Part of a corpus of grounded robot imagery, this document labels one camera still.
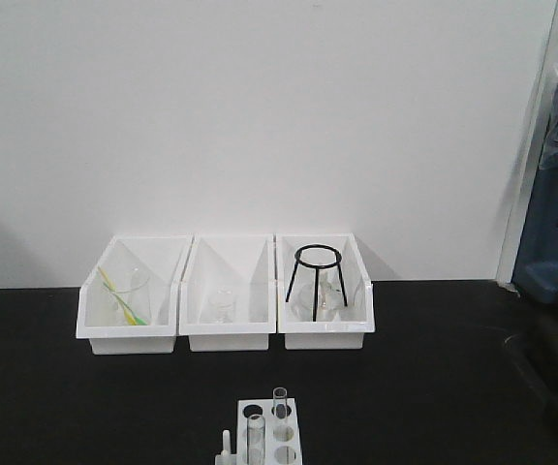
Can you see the rear glass test tube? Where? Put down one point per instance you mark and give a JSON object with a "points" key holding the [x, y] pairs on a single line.
{"points": [[280, 407]]}

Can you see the glass test tube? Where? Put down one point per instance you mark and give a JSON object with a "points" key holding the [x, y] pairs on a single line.
{"points": [[255, 440], [280, 407]]}

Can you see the white test tube rack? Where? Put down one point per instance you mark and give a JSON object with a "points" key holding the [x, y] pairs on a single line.
{"points": [[282, 441]]}

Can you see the front glass test tube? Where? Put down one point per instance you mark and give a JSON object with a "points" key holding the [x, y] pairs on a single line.
{"points": [[255, 440]]}

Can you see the black metal tripod stand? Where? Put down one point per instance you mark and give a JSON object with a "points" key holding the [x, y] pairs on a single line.
{"points": [[309, 261]]}

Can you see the glass flask in right bin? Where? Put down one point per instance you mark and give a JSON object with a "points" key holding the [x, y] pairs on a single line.
{"points": [[318, 301]]}

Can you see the right white plastic bin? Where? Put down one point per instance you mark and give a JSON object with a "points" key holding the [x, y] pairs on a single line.
{"points": [[354, 321]]}

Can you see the white plastic bin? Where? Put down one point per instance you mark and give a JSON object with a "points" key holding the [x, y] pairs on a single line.
{"points": [[164, 258], [354, 321], [244, 264]]}

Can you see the middle white plastic bin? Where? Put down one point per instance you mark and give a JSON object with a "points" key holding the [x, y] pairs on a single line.
{"points": [[244, 264]]}

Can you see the small glass beaker middle bin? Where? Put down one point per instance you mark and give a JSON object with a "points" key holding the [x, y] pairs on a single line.
{"points": [[221, 308]]}

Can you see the glass beaker in left bin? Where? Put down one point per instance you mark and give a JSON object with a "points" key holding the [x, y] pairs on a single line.
{"points": [[133, 287]]}

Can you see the left white plastic bin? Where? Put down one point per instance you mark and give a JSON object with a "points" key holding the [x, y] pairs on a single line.
{"points": [[164, 258]]}

